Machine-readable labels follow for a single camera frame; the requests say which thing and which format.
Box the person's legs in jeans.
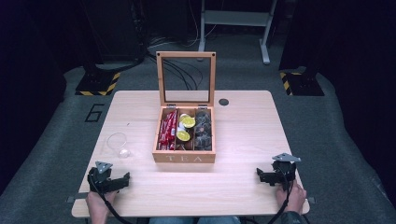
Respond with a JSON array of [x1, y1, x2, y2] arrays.
[[148, 216, 241, 224]]

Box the wooden tea box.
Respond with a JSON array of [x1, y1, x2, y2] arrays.
[[151, 50, 217, 164]]

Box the person's left hand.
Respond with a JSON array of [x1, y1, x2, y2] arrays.
[[85, 189, 120, 218]]

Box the bundle of red sachets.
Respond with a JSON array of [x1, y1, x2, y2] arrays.
[[157, 109, 178, 151]]

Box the clear glass cup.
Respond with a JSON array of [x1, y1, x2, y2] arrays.
[[106, 132, 132, 160]]

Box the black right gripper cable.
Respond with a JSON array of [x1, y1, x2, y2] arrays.
[[266, 166, 296, 224]]

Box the white metal stand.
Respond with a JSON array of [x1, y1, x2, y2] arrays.
[[197, 0, 278, 65]]

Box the black hazard striped stand base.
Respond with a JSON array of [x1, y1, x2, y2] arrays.
[[75, 63, 121, 97], [278, 65, 326, 97]]

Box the bundle of floor cables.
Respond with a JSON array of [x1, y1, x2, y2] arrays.
[[145, 32, 205, 91]]

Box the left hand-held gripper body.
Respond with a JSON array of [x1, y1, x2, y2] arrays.
[[87, 161, 123, 194]]

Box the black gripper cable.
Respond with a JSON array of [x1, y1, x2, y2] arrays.
[[87, 174, 134, 224], [266, 166, 296, 224]]

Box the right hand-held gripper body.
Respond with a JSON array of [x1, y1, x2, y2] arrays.
[[270, 152, 303, 191]]

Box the pile of dark tea bags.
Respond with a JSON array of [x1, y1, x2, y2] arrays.
[[193, 109, 213, 151]]

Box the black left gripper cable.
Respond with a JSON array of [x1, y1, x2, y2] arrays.
[[87, 174, 134, 224]]

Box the person's right hand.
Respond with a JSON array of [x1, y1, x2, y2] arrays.
[[275, 181, 308, 217]]

